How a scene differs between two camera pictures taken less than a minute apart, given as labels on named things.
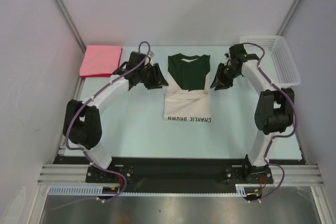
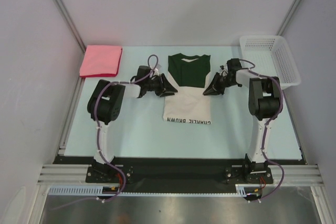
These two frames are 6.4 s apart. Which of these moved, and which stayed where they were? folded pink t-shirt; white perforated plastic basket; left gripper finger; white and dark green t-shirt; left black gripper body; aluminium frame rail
Moved: left gripper finger; left black gripper body
Stayed: folded pink t-shirt; white and dark green t-shirt; white perforated plastic basket; aluminium frame rail
